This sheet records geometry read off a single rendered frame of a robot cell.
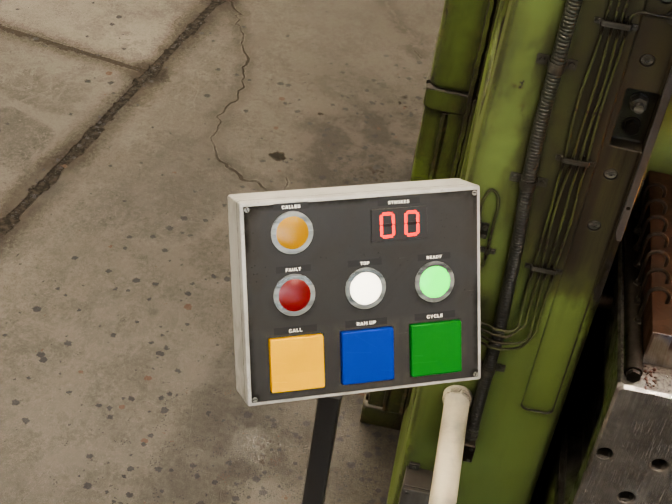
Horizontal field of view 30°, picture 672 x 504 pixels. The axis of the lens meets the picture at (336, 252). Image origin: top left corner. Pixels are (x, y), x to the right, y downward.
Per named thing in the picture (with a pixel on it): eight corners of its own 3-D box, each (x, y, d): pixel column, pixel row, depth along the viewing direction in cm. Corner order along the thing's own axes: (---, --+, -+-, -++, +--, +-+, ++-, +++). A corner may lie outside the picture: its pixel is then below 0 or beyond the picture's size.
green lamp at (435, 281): (447, 303, 173) (452, 280, 171) (414, 297, 174) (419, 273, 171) (449, 289, 176) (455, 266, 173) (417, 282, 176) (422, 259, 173)
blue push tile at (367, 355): (395, 379, 174) (394, 327, 172) (343, 385, 172) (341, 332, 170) (391, 376, 175) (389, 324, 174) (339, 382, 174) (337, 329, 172)
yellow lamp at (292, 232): (305, 255, 166) (308, 230, 164) (271, 248, 167) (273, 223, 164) (309, 241, 169) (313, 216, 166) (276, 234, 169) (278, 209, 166)
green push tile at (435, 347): (462, 372, 176) (461, 320, 175) (412, 377, 174) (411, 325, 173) (457, 368, 178) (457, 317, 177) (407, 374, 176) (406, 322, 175)
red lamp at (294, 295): (307, 317, 168) (310, 294, 165) (273, 310, 168) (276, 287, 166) (311, 302, 170) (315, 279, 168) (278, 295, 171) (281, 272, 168)
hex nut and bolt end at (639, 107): (638, 143, 184) (651, 103, 179) (619, 139, 184) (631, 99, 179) (638, 133, 186) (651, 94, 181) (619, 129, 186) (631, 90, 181)
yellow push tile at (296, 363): (325, 388, 171) (323, 334, 169) (272, 394, 169) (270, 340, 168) (321, 384, 173) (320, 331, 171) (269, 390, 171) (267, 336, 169)
